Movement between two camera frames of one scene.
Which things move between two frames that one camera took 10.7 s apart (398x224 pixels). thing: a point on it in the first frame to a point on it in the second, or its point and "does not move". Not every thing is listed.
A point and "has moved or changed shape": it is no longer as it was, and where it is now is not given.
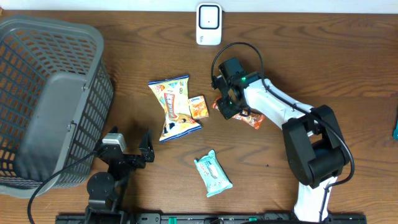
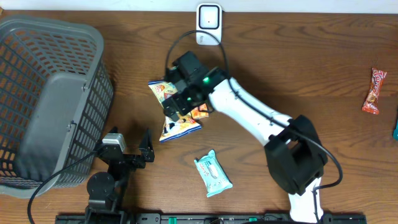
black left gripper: (145, 148) does not move
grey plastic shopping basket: (56, 91) does not move
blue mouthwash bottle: (395, 132) does not move
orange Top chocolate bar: (254, 118) has moved or changed shape
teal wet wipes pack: (214, 176) does not move
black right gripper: (224, 111) to (180, 107)
